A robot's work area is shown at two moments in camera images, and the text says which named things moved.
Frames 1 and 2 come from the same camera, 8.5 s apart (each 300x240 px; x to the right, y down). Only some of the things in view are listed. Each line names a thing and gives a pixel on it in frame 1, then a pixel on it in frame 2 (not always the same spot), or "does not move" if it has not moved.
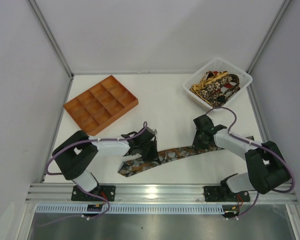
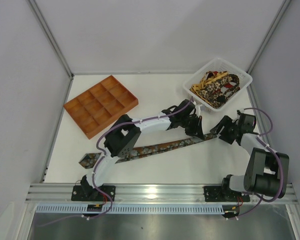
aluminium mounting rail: (61, 193) does not move
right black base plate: (215, 194) does not move
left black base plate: (108, 192) does not move
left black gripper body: (151, 152) → (194, 125)
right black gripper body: (201, 138) → (226, 127)
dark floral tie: (217, 93) does not move
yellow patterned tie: (210, 77) does not move
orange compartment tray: (101, 103) does not move
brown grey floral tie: (129, 168) → (86, 161)
